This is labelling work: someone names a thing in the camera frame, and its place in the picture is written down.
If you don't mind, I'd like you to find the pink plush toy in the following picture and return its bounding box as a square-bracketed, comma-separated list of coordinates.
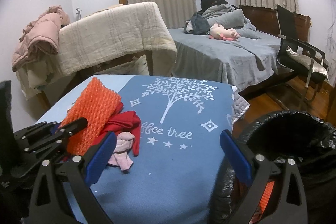
[209, 23, 241, 41]

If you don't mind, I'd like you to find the wooden bed headboard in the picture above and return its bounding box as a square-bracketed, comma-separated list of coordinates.
[239, 6, 310, 42]

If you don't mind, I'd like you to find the grey pillow and duvet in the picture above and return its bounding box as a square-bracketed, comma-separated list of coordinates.
[202, 4, 260, 39]

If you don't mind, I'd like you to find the orange foam net sleeve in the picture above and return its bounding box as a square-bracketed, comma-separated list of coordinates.
[60, 77, 121, 156]

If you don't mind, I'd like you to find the red cloth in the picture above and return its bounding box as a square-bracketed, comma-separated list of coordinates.
[92, 102, 141, 156]

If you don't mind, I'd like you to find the silver chair cushion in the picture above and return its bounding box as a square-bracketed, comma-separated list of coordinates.
[286, 46, 328, 79]

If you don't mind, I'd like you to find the blue coffee tree tablecloth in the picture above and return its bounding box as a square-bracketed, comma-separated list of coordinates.
[35, 74, 238, 224]

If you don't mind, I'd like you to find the grey bed sheet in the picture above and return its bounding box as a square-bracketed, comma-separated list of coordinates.
[169, 28, 280, 91]

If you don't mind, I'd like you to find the dark blue clothes pile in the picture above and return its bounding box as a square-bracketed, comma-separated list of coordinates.
[183, 12, 210, 35]

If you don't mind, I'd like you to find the grey quilted mat edge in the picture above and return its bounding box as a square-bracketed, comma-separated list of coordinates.
[231, 85, 250, 124]

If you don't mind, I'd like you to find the pink sock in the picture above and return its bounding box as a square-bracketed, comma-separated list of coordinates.
[108, 132, 135, 172]

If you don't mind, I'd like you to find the pink padded jacket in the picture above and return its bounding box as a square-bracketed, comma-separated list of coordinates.
[11, 5, 70, 72]

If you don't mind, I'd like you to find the black office chair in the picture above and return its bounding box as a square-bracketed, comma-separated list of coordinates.
[276, 5, 328, 110]

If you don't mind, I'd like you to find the beige blanket on rack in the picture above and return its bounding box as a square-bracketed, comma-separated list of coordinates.
[49, 2, 177, 81]

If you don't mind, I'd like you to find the black trash bin bag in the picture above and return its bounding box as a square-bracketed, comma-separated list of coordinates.
[208, 110, 335, 223]

